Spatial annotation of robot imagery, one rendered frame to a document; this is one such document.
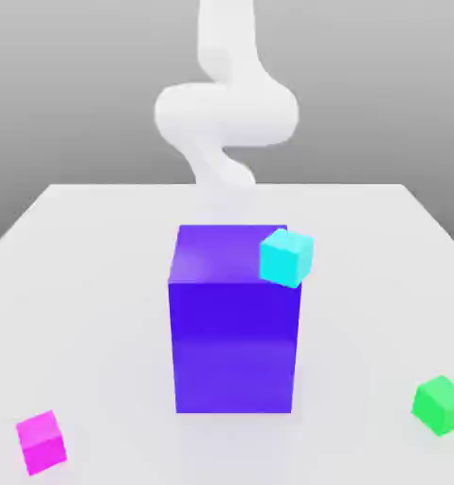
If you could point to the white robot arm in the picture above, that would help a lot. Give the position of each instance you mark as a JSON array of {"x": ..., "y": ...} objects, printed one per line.
[{"x": 226, "y": 110}]

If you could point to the small cyan cube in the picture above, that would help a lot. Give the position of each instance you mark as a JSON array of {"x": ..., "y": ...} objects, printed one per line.
[{"x": 285, "y": 259}]

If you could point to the small green cube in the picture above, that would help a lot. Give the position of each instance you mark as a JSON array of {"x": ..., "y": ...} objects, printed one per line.
[{"x": 440, "y": 407}]

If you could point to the small magenta cube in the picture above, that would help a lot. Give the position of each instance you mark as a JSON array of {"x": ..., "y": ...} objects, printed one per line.
[{"x": 40, "y": 443}]

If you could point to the large purple box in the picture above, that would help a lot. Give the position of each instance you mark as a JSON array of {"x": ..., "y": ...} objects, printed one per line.
[{"x": 232, "y": 341}]

